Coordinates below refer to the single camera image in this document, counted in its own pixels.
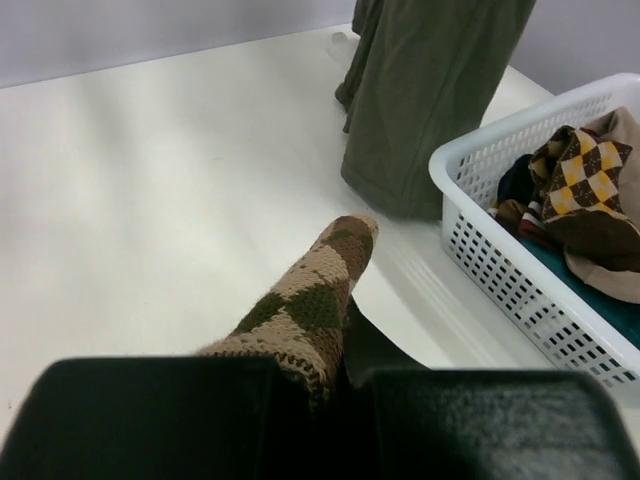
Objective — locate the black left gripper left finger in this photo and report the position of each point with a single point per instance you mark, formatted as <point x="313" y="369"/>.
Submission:
<point x="162" y="418"/>

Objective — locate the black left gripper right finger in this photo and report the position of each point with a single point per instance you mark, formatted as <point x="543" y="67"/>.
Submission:
<point x="407" y="421"/>

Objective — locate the brown argyle sock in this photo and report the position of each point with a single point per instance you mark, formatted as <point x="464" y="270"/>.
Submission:
<point x="577" y="177"/>
<point x="300" y="322"/>

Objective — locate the beige ribbed sock striped cuff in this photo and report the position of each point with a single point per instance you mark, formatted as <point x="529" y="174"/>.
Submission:
<point x="523" y="222"/>

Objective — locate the teal green sock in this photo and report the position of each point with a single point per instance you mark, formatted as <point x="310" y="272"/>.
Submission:
<point x="623" y="316"/>

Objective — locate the white plastic laundry basket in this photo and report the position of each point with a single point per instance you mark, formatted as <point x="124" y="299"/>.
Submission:
<point x="550" y="314"/>

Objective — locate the black sock in basket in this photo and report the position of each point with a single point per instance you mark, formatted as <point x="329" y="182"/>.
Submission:
<point x="516" y="183"/>

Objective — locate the olive green hanging garment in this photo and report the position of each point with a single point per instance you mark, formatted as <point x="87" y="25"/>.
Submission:
<point x="423" y="73"/>

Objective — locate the white and steel clothes rack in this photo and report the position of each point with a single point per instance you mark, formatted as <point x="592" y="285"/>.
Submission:
<point x="340" y="39"/>

